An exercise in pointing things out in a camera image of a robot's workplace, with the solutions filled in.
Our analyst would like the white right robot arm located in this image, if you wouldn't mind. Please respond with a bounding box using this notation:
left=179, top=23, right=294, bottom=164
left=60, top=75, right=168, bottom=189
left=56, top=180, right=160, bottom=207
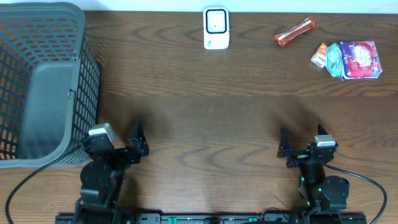
left=277, top=124, right=349, bottom=214

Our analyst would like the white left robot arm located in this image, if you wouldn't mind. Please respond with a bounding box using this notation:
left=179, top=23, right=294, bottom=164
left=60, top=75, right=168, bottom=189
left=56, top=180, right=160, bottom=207
left=72, top=121, right=149, bottom=224

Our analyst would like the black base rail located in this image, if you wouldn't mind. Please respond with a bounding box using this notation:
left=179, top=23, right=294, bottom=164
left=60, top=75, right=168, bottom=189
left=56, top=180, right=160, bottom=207
left=55, top=212, right=368, bottom=224

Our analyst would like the grey plastic lattice basket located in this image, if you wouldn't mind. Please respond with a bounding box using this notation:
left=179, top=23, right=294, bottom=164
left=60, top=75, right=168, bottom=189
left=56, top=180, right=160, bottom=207
left=1, top=2, right=100, bottom=169

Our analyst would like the white barcode scanner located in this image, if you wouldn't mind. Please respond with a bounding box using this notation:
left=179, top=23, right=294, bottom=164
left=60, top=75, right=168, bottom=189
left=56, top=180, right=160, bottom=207
left=203, top=7, right=230, bottom=50

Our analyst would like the orange snack bar wrapper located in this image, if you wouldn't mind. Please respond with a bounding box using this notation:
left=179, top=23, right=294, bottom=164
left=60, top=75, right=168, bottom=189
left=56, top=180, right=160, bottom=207
left=274, top=16, right=317, bottom=47

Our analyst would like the floral red purple packet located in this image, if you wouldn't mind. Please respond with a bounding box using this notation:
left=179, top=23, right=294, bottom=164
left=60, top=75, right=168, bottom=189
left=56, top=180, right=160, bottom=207
left=339, top=41, right=382, bottom=81

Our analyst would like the teal green packet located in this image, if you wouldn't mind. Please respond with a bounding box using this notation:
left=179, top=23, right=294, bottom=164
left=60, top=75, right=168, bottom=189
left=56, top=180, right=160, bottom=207
left=326, top=43, right=344, bottom=78

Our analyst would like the small orange juice carton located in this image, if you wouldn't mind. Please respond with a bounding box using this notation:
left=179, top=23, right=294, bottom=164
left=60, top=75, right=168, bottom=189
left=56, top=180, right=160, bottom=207
left=310, top=43, right=328, bottom=68

